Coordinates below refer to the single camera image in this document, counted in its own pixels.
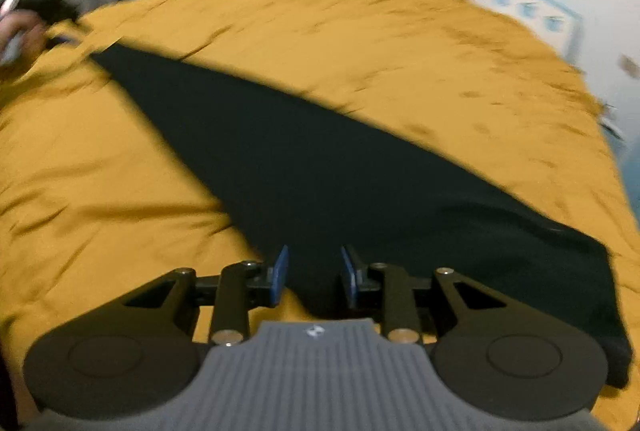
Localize black pants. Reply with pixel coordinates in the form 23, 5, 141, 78
92, 43, 634, 388

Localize person left hand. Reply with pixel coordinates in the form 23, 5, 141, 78
1, 10, 46, 79

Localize yellow quilted bed cover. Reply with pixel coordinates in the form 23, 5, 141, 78
1, 0, 639, 430

